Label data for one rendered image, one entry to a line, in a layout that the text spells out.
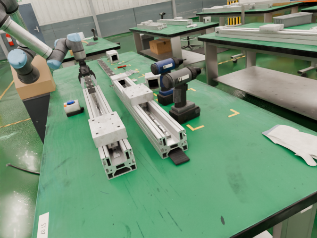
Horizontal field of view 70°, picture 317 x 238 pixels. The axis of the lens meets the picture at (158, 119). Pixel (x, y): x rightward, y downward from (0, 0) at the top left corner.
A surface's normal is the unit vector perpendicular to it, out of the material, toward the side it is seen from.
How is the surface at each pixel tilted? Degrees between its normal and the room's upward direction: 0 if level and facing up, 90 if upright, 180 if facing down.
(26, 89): 90
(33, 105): 90
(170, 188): 0
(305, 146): 5
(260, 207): 0
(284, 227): 90
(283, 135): 8
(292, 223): 90
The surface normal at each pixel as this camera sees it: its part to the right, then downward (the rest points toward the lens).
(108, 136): 0.36, 0.37
